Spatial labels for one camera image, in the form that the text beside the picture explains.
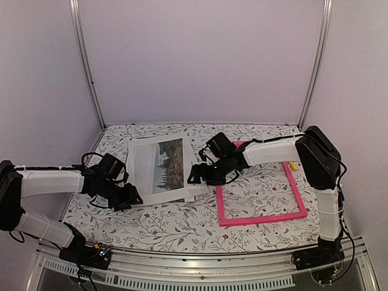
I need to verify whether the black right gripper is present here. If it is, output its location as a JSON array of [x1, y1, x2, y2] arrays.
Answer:
[[187, 156, 230, 186]]

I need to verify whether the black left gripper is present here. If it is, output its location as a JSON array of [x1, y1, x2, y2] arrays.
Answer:
[[99, 178, 144, 212]]

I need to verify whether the matted landscape photo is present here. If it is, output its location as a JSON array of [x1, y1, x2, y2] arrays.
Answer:
[[126, 133, 209, 206]]

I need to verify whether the pink picture frame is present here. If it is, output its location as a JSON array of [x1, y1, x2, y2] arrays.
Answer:
[[215, 141, 308, 227]]

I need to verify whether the yellow handled screwdriver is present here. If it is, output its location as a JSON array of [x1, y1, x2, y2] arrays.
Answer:
[[288, 162, 298, 172]]

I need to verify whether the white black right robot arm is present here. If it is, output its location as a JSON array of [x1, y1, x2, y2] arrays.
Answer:
[[187, 125, 347, 264]]

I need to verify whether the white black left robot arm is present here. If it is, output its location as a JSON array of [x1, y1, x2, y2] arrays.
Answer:
[[1, 154, 143, 263]]

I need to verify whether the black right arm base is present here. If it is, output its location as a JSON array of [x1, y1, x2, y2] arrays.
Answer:
[[291, 238, 345, 284]]

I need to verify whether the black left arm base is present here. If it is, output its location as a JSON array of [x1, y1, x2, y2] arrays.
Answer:
[[59, 242, 112, 270]]

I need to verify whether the aluminium front rail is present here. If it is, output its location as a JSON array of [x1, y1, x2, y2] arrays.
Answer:
[[27, 236, 380, 290]]

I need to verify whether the aluminium right corner post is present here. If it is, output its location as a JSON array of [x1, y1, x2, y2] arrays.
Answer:
[[297, 0, 333, 130]]

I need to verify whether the aluminium corner post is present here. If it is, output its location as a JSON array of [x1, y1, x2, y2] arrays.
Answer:
[[297, 0, 333, 130], [69, 0, 107, 130]]

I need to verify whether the aluminium left corner post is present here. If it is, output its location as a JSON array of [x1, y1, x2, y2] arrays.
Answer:
[[69, 0, 107, 130]]

